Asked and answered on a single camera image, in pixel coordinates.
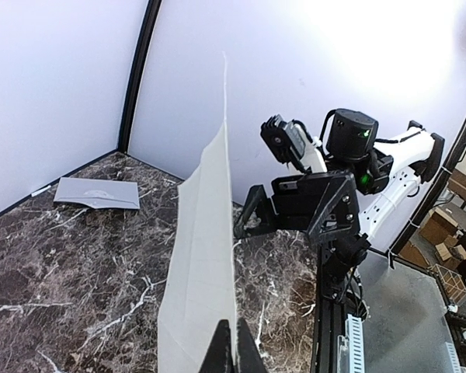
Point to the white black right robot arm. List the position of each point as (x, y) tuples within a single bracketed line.
[(386, 171)]

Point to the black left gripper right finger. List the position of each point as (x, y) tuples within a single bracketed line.
[(248, 359)]

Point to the white slotted cable duct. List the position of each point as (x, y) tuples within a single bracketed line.
[(350, 347)]

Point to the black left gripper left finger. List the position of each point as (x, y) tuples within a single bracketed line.
[(218, 358)]

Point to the black front frame rail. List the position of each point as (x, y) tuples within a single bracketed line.
[(330, 311)]

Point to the small white paper strip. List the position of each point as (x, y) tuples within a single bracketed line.
[(40, 191)]

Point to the grey paper envelope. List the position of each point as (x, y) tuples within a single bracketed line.
[(98, 194)]

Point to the black right corner post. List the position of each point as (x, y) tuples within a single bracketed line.
[(136, 74)]

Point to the cardboard boxes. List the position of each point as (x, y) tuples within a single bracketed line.
[(439, 237)]

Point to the cream lined letter paper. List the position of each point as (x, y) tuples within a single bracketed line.
[(200, 286)]

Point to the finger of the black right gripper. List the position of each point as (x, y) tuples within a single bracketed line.
[(336, 215), (257, 215)]

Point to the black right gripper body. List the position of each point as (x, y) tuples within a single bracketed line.
[(296, 197)]

